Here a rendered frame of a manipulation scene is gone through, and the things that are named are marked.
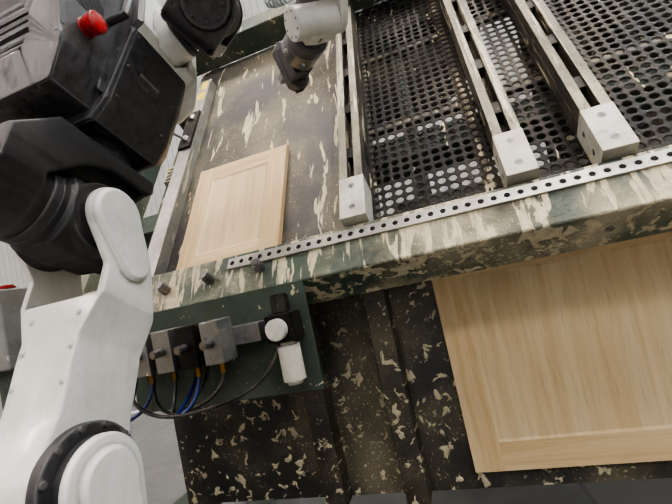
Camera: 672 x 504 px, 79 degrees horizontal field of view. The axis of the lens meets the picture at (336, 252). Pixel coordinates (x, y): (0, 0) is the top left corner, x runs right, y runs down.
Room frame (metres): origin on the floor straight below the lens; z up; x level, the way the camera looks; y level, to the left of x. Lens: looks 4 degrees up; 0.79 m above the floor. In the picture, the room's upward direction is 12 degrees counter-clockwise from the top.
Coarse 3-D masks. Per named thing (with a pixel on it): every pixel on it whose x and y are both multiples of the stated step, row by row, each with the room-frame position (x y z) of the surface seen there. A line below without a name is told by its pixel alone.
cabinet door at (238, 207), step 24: (216, 168) 1.29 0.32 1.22; (240, 168) 1.25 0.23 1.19; (264, 168) 1.21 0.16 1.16; (216, 192) 1.23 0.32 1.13; (240, 192) 1.19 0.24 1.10; (264, 192) 1.15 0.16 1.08; (192, 216) 1.21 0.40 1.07; (216, 216) 1.17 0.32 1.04; (240, 216) 1.13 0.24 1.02; (264, 216) 1.09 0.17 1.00; (192, 240) 1.15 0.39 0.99; (216, 240) 1.12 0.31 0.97; (240, 240) 1.08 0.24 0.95; (264, 240) 1.05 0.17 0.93; (192, 264) 1.10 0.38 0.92
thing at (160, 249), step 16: (208, 80) 1.60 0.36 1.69; (208, 96) 1.55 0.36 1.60; (192, 112) 1.51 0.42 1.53; (208, 112) 1.53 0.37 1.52; (192, 144) 1.39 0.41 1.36; (176, 160) 1.37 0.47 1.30; (192, 160) 1.37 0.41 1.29; (176, 176) 1.32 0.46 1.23; (176, 192) 1.27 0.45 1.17; (176, 208) 1.24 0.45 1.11; (160, 224) 1.21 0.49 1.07; (176, 224) 1.23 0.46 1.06; (160, 240) 1.17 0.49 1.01; (160, 256) 1.14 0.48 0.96; (160, 272) 1.13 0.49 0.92
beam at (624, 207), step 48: (576, 192) 0.77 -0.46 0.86; (624, 192) 0.73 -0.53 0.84; (384, 240) 0.87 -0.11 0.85; (432, 240) 0.83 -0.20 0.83; (480, 240) 0.79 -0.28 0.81; (528, 240) 0.79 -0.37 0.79; (576, 240) 0.79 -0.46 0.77; (624, 240) 0.80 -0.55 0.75; (192, 288) 1.01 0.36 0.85; (240, 288) 0.95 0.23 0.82; (336, 288) 0.93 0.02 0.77; (384, 288) 0.93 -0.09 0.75
